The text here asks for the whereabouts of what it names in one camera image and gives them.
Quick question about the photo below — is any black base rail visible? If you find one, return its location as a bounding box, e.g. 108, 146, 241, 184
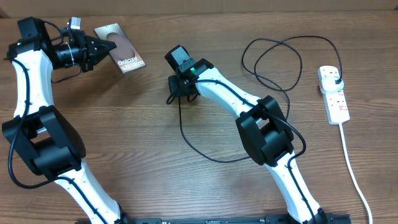
111, 213, 351, 224

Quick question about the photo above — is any white power strip cord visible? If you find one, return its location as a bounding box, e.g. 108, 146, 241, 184
338, 123, 374, 224

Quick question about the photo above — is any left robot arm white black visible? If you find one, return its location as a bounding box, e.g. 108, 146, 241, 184
2, 17, 129, 223

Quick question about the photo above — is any Galaxy smartphone with bronze screen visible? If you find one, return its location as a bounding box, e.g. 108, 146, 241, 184
94, 23, 147, 75

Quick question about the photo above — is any white charger plug adapter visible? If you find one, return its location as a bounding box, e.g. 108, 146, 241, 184
320, 77, 345, 94

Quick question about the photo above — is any white power strip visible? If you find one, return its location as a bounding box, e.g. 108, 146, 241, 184
318, 65, 350, 124

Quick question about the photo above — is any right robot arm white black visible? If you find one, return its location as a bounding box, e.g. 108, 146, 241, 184
165, 45, 328, 223

